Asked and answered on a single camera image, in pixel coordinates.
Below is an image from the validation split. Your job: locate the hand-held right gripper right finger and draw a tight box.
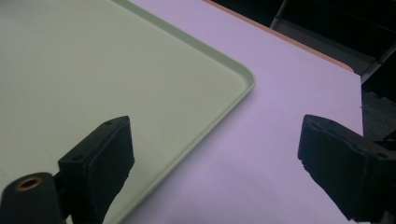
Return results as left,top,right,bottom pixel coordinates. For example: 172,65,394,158
297,114,396,223

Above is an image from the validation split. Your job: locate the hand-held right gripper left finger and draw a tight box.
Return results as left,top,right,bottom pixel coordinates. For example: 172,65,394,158
57,115,135,224

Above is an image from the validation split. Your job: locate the green plastic tray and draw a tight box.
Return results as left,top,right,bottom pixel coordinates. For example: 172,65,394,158
0,0,257,224

